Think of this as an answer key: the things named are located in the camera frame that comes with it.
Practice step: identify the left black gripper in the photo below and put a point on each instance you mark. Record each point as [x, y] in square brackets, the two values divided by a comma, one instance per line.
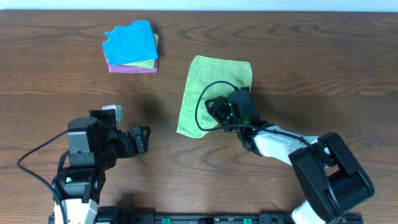
[127, 144]

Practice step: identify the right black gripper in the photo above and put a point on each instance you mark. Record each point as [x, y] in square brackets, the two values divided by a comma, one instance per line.
[216, 109]

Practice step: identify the light green cloth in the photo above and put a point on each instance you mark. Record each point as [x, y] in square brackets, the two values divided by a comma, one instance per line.
[209, 78]

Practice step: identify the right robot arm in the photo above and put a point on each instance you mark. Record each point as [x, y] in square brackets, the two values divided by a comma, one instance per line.
[331, 177]

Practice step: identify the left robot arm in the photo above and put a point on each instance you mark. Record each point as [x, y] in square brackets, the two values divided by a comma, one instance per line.
[95, 144]

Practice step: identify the green folded cloth in stack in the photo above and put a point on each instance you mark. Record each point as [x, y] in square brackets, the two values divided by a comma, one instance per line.
[144, 64]

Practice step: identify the purple folded cloth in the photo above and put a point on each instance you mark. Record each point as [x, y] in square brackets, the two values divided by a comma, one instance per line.
[130, 69]

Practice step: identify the blue folded cloth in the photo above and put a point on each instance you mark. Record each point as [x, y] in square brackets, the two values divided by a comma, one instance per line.
[132, 43]

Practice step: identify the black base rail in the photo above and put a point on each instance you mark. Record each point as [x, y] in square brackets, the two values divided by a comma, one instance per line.
[150, 218]

